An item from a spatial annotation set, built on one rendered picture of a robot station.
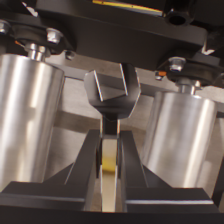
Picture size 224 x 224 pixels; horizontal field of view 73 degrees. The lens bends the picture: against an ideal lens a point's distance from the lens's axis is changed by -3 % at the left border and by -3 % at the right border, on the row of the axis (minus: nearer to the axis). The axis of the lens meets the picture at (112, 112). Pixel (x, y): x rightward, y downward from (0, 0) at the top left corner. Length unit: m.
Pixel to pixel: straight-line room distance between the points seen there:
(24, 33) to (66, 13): 0.09
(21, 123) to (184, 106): 0.26
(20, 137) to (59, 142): 0.97
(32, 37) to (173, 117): 0.27
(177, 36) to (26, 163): 0.31
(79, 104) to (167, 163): 0.98
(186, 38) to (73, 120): 1.04
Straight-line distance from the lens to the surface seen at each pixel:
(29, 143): 0.30
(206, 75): 0.30
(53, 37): 0.28
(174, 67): 0.27
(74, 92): 1.19
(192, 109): 0.27
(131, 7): 0.99
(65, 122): 1.22
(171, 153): 0.27
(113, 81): 0.82
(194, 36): 0.26
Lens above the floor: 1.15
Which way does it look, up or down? 88 degrees down
